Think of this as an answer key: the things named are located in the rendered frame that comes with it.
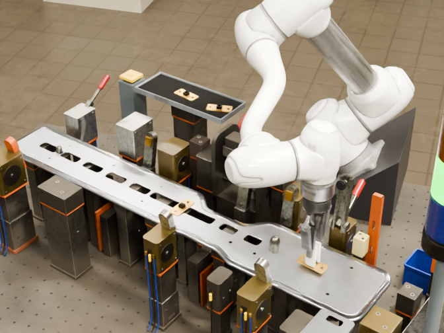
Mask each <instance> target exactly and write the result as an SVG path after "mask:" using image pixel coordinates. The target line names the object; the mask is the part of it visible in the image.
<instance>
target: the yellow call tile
mask: <svg viewBox="0 0 444 333"><path fill-rule="evenodd" d="M142 77H143V74H142V73H139V72H136V71H134V70H131V69H130V70H129V71H126V72H125V73H123V74H121V75H120V79H123V80H125V81H128V82H131V83H133V82H135V81H137V80H138V79H140V78H142Z"/></svg>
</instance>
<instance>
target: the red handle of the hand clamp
mask: <svg viewBox="0 0 444 333"><path fill-rule="evenodd" d="M365 183H366V182H365V180H364V179H359V180H358V182H357V184H356V186H355V188H354V189H353V192H352V195H351V203H350V210H351V208H352V206H353V204H354V203H355V201H356V199H357V198H358V197H359V195H360V193H361V191H362V189H363V187H364V185H365ZM350 210H349V212H350ZM341 224H342V217H339V219H338V221H337V222H336V226H337V227H341Z"/></svg>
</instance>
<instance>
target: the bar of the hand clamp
mask: <svg viewBox="0 0 444 333"><path fill-rule="evenodd" d="M354 180H355V177H352V176H350V175H348V174H344V173H343V174H342V175H341V176H340V180H339V181H337V183H336V187H337V189H338V193H337V197H336V205H335V209H334V216H333V221H332V229H334V228H335V226H336V222H337V221H338V218H339V216H340V217H342V224H341V229H340V232H341V233H343V232H342V231H343V226H344V224H345V223H346V222H347V221H348V214H349V210H350V203H351V198H352V192H353V184H354Z"/></svg>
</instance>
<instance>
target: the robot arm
mask: <svg viewBox="0 0 444 333"><path fill-rule="evenodd" d="M332 2H333V0H264V1H263V2H262V3H261V4H259V5H258V6H257V7H255V8H254V9H251V10H248V11H245V12H243V13H241V14H240V15H239V16H238V17H237V19H236V22H235V38H236V41H237V45H238V47H239V50H240V52H241V54H242V55H243V57H244V58H245V59H246V60H247V62H248V63H249V64H250V65H251V66H252V67H253V68H254V69H255V70H256V71H257V72H258V74H259V75H260V76H261V77H262V78H263V80H264V82H263V85H262V87H261V89H260V90H259V92H258V94H257V95H256V98H255V99H254V101H253V103H252V105H251V106H250V108H249V110H248V112H247V113H246V116H245V117H244V120H243V121H242V125H241V129H240V138H241V143H240V144H239V147H238V148H237V149H235V150H234V151H232V152H231V153H230V154H229V155H228V156H227V159H226V161H225V172H226V175H227V177H228V179H229V180H230V181H231V182H232V183H233V184H234V185H236V186H239V187H242V188H265V187H270V186H277V185H280V184H285V183H287V182H291V181H295V180H300V181H301V194H302V196H303V207H304V208H305V210H306V214H305V222H304V223H303V224H302V223H300V225H299V228H300V230H301V247H302V248H303V249H305V250H306V256H305V264H306V265H308V266H311V267H313V268H315V264H316V262H317V263H319V262H320V249H321V243H324V242H325V240H324V239H322V238H323V237H325V236H326V231H327V226H328V219H329V215H330V210H331V207H332V205H331V199H332V197H333V196H334V192H335V187H336V183H337V181H339V180H340V176H341V175H342V174H343V173H344V174H348V175H350V176H352V177H357V176H359V175H361V174H363V173H365V172H368V171H370V170H373V169H374V168H375V167H376V166H377V164H376V163H377V159H378V157H379V153H380V152H381V148H382V146H383V145H384V144H385V142H384V141H383V140H382V139H381V140H378V141H377V142H375V143H373V144H371V143H370V142H369V141H368V140H367V138H368V137H369V135H370V134H371V133H372V132H374V131H375V130H377V129H379V128H380V127H382V126H383V125H385V124H386V123H387V122H389V121H391V120H392V119H393V118H394V117H395V116H397V115H398V114H399V113H401V111H403V109H405V107H407V105H408V104H409V102H410V101H411V99H412V97H413V95H414V90H415V88H414V86H413V84H412V82H411V80H410V79H409V77H408V76H407V74H406V73H405V72H404V71H403V70H402V69H401V68H397V67H386V68H384V69H383V68H382V67H379V66H377V65H369V63H368V62H367V61H366V60H365V58H364V57H363V56H362V55H361V54H360V52H359V51H358V50H357V49H356V47H355V46H354V45H353V44H352V43H351V42H350V40H349V38H348V37H347V36H346V35H345V34H344V32H343V31H342V30H341V29H340V27H339V26H338V25H337V24H336V23H335V22H334V20H333V19H332V18H331V16H330V7H329V6H330V5H331V4H332ZM293 34H294V35H296V36H299V37H301V38H305V39H306V40H307V41H308V42H309V43H310V44H311V46H312V47H313V48H314V49H315V50H316V51H317V52H318V53H319V54H320V55H321V56H322V58H323V59H324V60H325V61H326V62H327V63H328V64H329V66H331V68H333V70H334V71H335V72H336V73H337V74H338V75H339V76H340V78H341V79H342V80H343V81H344V82H345V83H346V85H347V93H348V97H347V98H345V99H343V100H341V101H337V100H336V99H334V98H327V99H323V100H320V101H318V102H317V103H316V104H315V105H314V106H312V108H311V109H310V110H309V111H308V112H307V115H306V122H307V125H306V126H305V127H304V129H303V130H302V132H301V135H300V136H299V137H297V138H295V139H292V140H290V141H281V142H280V141H279V139H276V138H274V137H273V136H272V135H271V134H269V133H266V132H262V127H263V125H264V123H265V122H266V120H267V119H268V117H269V115H270V114H271V112H272V110H273V109H274V107H275V105H276V104H277V103H278V100H279V99H280V97H281V95H282V94H283V91H284V88H285V82H286V76H285V69H284V66H283V63H282V60H281V56H280V52H279V47H280V45H281V44H282V43H283V42H284V41H285V40H286V39H288V38H289V37H290V36H292V35H293ZM336 177H337V178H336ZM336 188H337V187H336Z"/></svg>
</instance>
